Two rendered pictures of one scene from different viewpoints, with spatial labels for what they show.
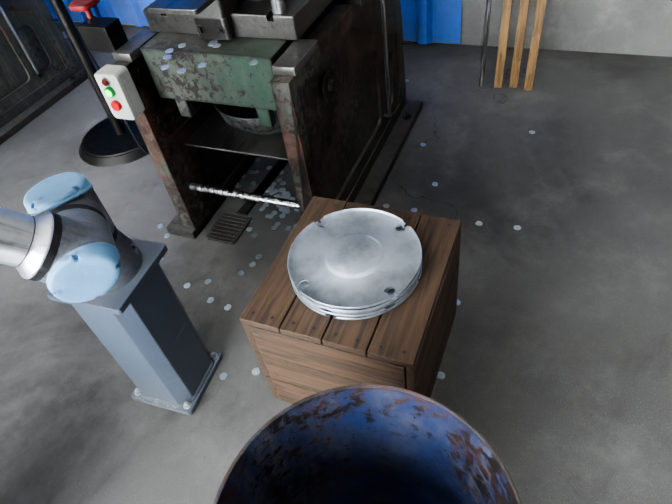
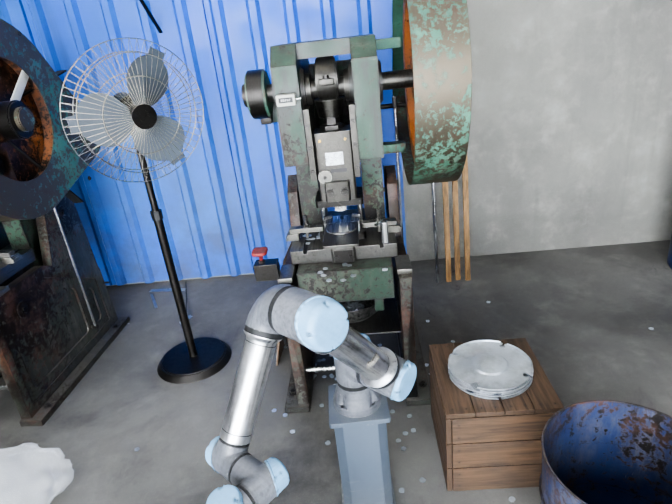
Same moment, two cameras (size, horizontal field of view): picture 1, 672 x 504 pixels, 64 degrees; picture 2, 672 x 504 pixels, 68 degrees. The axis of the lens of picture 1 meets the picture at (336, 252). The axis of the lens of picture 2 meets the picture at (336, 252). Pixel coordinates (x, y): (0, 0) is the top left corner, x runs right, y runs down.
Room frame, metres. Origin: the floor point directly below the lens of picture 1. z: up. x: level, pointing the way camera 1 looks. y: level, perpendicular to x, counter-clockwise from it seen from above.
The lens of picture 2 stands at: (-0.32, 1.03, 1.53)
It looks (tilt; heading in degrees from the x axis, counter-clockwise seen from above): 24 degrees down; 335
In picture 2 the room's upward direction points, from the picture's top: 7 degrees counter-clockwise
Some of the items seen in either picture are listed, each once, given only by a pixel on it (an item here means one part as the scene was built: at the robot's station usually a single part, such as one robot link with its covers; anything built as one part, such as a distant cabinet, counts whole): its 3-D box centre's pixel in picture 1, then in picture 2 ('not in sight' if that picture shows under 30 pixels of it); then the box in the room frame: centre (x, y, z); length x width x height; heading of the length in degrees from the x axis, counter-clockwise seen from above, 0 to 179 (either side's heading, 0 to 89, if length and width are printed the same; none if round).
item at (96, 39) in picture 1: (112, 53); (269, 281); (1.48, 0.50, 0.62); 0.10 x 0.06 x 0.20; 61
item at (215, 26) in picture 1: (206, 12); (342, 247); (1.38, 0.21, 0.72); 0.25 x 0.14 x 0.14; 151
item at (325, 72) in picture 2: not in sight; (329, 102); (1.53, 0.12, 1.27); 0.21 x 0.12 x 0.34; 151
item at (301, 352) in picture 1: (362, 313); (488, 410); (0.79, -0.04, 0.18); 0.40 x 0.38 x 0.35; 151
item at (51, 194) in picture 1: (69, 212); (354, 358); (0.82, 0.48, 0.62); 0.13 x 0.12 x 0.14; 20
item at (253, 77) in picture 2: not in sight; (267, 97); (1.67, 0.33, 1.31); 0.22 x 0.12 x 0.22; 151
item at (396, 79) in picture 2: not in sight; (327, 86); (1.53, 0.12, 1.33); 0.66 x 0.18 x 0.18; 61
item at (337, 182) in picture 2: not in sight; (335, 162); (1.50, 0.14, 1.04); 0.17 x 0.15 x 0.30; 151
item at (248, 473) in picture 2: not in sight; (258, 481); (0.55, 0.89, 0.61); 0.11 x 0.11 x 0.08; 20
